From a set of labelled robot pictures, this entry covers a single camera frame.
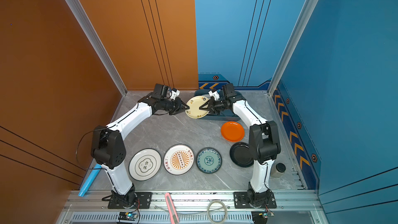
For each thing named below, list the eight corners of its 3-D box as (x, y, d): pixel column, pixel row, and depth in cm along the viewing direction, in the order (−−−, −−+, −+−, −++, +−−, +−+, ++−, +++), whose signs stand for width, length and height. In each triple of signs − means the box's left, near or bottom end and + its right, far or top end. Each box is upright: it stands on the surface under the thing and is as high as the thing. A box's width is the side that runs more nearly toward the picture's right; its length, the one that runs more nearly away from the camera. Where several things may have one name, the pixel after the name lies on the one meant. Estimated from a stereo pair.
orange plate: (221, 141, 95) (222, 140, 94) (220, 123, 104) (220, 121, 102) (245, 141, 95) (246, 140, 94) (242, 123, 104) (242, 121, 102)
